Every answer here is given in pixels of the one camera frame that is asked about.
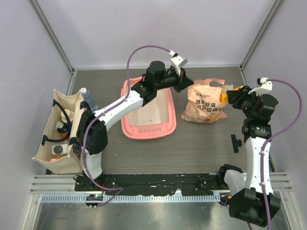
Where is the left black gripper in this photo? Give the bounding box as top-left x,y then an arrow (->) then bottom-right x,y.
154,66 -> 193,93

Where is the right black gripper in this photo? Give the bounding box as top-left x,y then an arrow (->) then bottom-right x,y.
226,85 -> 260,119

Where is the yellow plastic scoop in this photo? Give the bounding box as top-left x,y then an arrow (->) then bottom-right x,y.
219,85 -> 244,104

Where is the pink cat litter bag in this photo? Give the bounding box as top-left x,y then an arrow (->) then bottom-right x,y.
181,78 -> 233,123

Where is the black bag clip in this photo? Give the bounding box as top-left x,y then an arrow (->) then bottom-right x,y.
231,134 -> 242,153

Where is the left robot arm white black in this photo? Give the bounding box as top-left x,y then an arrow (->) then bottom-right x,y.
76,57 -> 194,191

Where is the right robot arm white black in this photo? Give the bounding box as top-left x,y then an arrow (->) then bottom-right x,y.
216,86 -> 281,227

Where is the pink litter box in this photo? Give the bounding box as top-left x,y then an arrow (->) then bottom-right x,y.
121,88 -> 177,140

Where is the clear plastic water bottle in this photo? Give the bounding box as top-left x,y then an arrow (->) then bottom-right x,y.
80,87 -> 98,112

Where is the beige wooden item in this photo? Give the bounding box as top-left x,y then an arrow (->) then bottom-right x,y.
60,109 -> 74,124

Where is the dark bottle white pump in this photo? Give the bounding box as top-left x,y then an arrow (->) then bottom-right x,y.
55,121 -> 69,136

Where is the white bottle grey cap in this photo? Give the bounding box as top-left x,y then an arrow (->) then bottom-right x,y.
51,144 -> 69,156

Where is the beige canvas tote bag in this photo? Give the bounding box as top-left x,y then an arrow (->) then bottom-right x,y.
32,90 -> 90,174

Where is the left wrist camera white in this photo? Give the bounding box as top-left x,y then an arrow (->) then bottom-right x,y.
169,50 -> 188,75

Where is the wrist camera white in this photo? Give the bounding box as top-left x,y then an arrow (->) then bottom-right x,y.
169,50 -> 188,75
248,78 -> 272,96

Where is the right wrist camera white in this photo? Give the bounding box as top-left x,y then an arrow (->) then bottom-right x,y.
248,78 -> 272,96

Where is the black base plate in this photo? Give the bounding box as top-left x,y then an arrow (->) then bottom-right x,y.
73,173 -> 228,196

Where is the aluminium rail frame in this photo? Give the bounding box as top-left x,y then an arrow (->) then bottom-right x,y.
30,172 -> 293,204

